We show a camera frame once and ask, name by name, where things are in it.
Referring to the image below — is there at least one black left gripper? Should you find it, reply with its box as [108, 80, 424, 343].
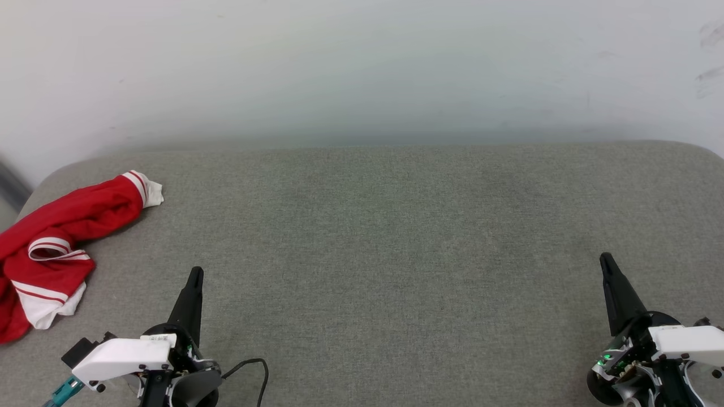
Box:
[139, 267, 222, 407]

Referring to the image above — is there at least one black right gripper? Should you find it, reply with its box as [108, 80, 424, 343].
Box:
[587, 253, 724, 407]

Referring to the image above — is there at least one red and white shirt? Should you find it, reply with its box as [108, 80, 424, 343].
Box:
[0, 170, 165, 345]

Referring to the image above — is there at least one grey fabric sofa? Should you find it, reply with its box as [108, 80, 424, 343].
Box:
[0, 140, 724, 407]

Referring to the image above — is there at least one thin black cable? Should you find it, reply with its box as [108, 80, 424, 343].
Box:
[221, 358, 270, 407]

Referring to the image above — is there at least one teal cable connector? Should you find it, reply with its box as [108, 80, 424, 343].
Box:
[44, 376, 85, 407]

